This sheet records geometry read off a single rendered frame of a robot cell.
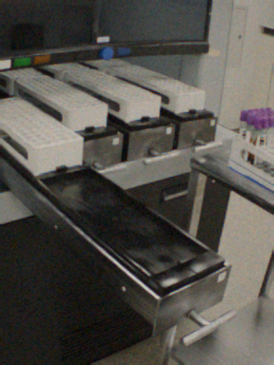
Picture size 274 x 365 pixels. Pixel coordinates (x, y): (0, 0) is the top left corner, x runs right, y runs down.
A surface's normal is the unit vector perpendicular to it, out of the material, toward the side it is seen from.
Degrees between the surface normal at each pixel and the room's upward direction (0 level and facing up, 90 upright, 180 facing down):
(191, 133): 90
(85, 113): 90
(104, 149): 90
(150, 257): 0
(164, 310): 90
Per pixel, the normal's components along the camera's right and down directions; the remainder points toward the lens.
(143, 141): 0.61, 0.41
